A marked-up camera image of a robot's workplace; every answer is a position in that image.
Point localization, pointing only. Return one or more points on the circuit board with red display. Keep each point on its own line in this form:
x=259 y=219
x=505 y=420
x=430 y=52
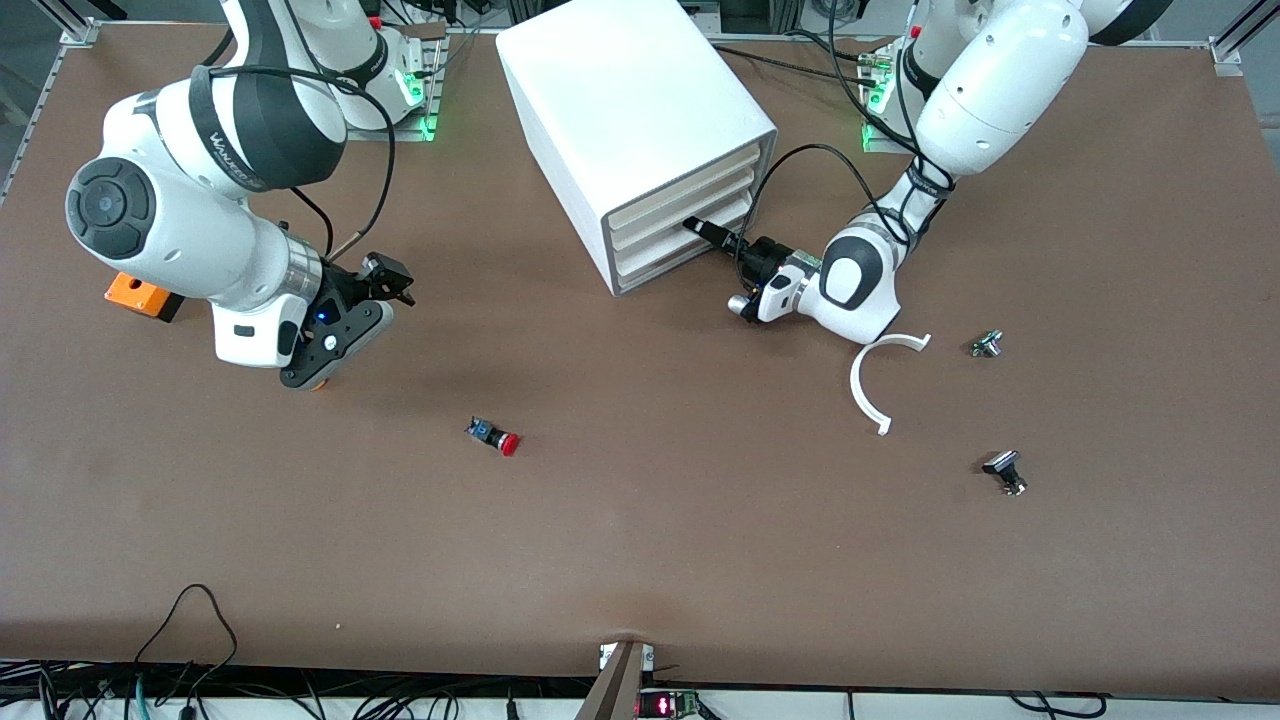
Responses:
x=665 y=706

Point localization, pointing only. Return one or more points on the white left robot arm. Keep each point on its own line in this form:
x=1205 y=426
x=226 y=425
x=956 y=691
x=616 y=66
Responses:
x=1000 y=90

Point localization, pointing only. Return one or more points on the orange button enclosure box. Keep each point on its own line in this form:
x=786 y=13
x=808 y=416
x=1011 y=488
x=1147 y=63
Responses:
x=135 y=293

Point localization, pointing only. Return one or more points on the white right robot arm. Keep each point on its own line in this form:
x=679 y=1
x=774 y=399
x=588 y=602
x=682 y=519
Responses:
x=180 y=240

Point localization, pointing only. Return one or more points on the red push button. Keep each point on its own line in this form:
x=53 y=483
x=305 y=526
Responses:
x=492 y=436

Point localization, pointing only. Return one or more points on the white plastic drawer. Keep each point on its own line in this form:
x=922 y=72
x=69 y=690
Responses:
x=650 y=247
x=690 y=209
x=690 y=249
x=690 y=188

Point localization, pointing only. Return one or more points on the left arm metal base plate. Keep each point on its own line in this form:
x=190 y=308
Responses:
x=885 y=147

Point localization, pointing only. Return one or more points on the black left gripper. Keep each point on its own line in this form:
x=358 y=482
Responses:
x=765 y=256

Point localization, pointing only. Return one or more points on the white drawer cabinet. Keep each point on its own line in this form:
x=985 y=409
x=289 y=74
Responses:
x=620 y=100

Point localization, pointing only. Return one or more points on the grey camera stand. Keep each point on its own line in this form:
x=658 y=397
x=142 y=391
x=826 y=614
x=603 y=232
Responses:
x=615 y=690

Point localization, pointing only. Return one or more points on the aluminium frame corner profile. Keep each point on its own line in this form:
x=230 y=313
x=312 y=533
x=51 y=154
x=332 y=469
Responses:
x=82 y=32
x=1225 y=55

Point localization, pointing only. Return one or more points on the small green metal component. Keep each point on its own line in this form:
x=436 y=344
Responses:
x=987 y=344

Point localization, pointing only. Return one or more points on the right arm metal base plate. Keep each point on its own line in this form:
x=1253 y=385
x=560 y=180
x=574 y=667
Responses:
x=385 y=133

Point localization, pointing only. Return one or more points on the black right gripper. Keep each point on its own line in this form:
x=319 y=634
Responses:
x=345 y=287

